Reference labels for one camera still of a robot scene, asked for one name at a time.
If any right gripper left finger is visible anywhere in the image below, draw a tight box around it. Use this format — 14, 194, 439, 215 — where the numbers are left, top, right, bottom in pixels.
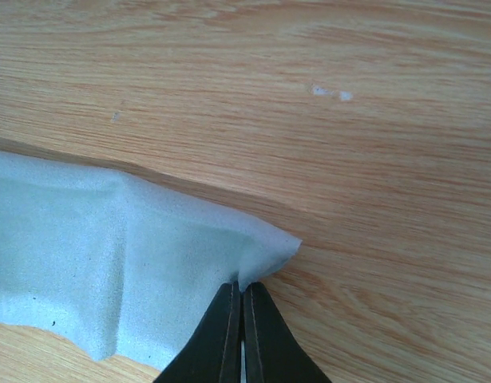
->
156, 282, 241, 383

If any light blue cleaning cloth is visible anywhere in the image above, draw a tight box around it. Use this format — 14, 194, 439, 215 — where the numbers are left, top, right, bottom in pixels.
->
0, 151, 301, 369

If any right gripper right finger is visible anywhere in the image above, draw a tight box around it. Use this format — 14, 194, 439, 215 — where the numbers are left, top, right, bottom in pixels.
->
243, 282, 330, 383

